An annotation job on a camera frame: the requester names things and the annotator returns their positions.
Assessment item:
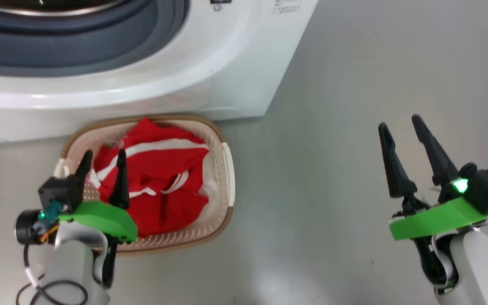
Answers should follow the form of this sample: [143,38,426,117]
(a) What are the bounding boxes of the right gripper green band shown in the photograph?
[377,114,488,289]

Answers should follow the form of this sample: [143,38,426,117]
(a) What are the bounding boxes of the teal left camera connector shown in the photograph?
[42,202,64,222]

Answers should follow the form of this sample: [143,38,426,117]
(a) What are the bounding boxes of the thin black cable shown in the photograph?
[15,229,89,305]

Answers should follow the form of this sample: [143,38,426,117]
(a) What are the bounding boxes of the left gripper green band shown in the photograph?
[58,148,139,289]

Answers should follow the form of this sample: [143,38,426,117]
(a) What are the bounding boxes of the red garment with white trim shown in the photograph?
[94,118,211,200]

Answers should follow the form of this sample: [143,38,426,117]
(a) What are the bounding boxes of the white front-load washing machine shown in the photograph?
[0,0,319,147]

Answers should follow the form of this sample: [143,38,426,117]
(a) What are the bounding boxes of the cream perforated basket brown rim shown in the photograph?
[53,114,236,257]

